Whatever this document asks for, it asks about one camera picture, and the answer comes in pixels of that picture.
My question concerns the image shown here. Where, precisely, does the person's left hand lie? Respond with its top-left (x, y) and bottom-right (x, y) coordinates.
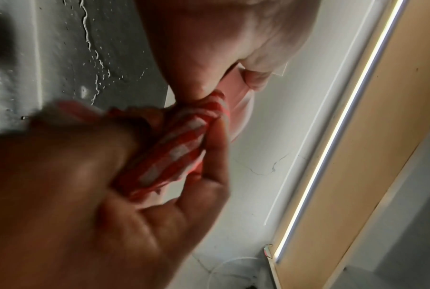
top-left (136, 0), bottom-right (323, 102)

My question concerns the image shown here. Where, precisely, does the person's right hand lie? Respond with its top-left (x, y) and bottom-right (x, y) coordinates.
top-left (0, 118), bottom-right (232, 289)

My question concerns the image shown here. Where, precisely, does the pink bowl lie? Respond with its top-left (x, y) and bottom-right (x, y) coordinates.
top-left (154, 63), bottom-right (257, 199)

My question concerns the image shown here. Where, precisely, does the red checkered cloth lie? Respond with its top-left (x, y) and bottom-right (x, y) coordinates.
top-left (29, 90), bottom-right (234, 203)

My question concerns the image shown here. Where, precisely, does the LED light strip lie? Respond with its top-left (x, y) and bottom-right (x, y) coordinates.
top-left (272, 0), bottom-right (412, 263)

